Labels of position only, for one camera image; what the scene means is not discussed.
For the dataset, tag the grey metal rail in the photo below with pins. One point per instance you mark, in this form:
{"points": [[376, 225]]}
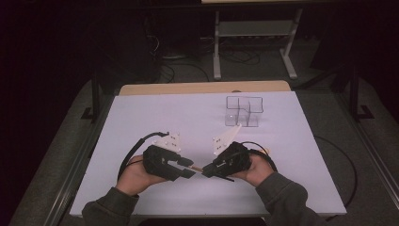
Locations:
{"points": [[373, 150], [78, 163]]}

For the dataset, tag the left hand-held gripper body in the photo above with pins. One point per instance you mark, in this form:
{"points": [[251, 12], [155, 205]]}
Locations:
{"points": [[156, 160]]}

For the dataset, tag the white board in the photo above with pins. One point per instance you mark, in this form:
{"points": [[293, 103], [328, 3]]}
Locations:
{"points": [[156, 116]]}

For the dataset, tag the clear acrylic organizer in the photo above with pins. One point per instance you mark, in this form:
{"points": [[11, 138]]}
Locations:
{"points": [[247, 121]]}

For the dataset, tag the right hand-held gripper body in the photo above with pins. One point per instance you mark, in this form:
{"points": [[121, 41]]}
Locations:
{"points": [[233, 160]]}

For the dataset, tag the person's left hand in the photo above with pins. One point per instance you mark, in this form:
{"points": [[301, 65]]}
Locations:
{"points": [[135, 177]]}

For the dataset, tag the person's right hand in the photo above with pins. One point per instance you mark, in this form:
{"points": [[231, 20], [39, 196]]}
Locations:
{"points": [[260, 171]]}

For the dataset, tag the white metal frame desk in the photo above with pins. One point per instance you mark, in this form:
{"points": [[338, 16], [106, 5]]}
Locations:
{"points": [[255, 28]]}

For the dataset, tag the light wooden table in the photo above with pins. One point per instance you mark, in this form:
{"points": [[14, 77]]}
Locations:
{"points": [[204, 88]]}

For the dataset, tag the black metal stand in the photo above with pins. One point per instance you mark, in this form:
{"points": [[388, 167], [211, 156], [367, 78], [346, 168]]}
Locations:
{"points": [[95, 100], [354, 94]]}

